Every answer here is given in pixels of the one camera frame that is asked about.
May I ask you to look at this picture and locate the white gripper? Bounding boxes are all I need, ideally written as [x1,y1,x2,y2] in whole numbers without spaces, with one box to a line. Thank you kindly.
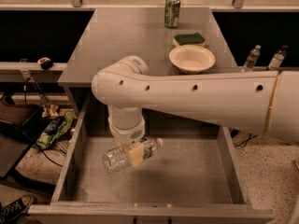
[108,119,145,168]

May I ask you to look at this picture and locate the clear plastic water bottle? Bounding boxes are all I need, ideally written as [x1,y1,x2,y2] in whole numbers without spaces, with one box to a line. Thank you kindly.
[102,137,164,174]

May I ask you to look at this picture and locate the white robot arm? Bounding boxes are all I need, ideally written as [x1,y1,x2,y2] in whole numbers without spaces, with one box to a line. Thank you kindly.
[91,56,299,145]

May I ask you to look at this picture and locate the open grey top drawer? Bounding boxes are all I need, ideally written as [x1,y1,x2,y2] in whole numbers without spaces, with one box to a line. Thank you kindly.
[29,95,274,224]

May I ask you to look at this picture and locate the grey cabinet with top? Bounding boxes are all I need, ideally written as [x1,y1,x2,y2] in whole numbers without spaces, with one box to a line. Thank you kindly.
[59,7,237,110]

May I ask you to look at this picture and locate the water bottle on ledge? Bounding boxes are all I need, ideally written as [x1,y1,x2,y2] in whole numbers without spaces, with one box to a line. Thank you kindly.
[242,45,261,72]
[267,45,289,70]

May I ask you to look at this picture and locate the green snack bags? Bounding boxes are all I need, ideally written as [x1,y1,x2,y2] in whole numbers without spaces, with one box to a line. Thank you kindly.
[35,110,77,150]

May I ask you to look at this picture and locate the white paper bowl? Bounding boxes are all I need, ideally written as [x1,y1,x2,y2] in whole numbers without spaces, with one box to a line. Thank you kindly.
[169,45,216,75]

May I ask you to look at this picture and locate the dark chair at left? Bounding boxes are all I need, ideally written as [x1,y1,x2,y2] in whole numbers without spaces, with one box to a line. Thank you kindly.
[0,93,55,195]

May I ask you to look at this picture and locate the yellow black tape measure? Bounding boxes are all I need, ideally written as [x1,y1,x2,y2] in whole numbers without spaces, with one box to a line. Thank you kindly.
[37,57,53,70]

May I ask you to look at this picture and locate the green yellow sponge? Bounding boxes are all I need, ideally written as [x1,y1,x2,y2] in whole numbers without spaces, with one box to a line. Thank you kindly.
[173,33,206,47]

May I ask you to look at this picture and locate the black canvas sneaker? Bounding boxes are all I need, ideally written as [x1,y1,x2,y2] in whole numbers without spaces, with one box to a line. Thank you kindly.
[0,195,36,224]

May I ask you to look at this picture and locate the green soda can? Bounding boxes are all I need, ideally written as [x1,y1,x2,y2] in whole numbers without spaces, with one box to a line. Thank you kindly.
[164,0,180,28]

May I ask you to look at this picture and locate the black cable with adapter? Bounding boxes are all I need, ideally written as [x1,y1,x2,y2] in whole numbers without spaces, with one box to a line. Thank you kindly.
[230,129,259,148]

